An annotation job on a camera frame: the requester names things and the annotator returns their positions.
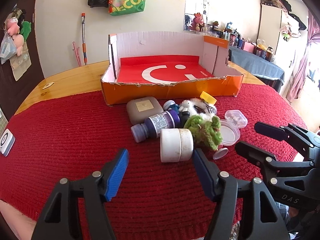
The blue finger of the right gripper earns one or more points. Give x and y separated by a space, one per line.
270 131
255 155

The clear round container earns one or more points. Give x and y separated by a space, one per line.
229 132

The white wardrobe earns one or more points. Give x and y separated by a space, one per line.
281 32

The yellow bottle cap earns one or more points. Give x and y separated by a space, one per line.
208 98

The blonde girl figurine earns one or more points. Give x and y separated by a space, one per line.
220 153

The red knitted table cloth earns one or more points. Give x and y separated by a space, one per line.
74 136

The pink plastic hanger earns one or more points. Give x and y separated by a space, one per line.
76 52

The dark covered side table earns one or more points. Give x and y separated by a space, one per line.
265 71

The white fluffy plush toy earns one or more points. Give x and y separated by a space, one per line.
198 107

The purple plastic bottle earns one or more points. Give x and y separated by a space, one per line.
152 126

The pink curtain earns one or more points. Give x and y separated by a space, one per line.
300 76

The small blue black figurine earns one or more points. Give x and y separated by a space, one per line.
183 116

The orange white cardboard box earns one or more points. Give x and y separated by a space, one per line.
167 65

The pink rabbit plush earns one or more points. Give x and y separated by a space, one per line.
198 22

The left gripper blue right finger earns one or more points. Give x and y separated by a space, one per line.
207 173

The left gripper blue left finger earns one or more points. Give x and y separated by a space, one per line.
114 173

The green plush on door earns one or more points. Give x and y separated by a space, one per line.
25 29

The small wooden tag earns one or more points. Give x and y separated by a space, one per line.
47 85

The green fuzzy plush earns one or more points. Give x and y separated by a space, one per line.
205 132

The grey square case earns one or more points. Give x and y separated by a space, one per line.
140 109

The white device with ring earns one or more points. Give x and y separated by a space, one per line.
7 141

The pink plush toys hanging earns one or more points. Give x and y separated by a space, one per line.
14 31

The dark brown door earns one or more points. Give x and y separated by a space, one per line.
19 74

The clear square small box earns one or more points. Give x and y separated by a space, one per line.
237 118

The orange grey mop handle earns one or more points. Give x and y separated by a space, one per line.
84 51

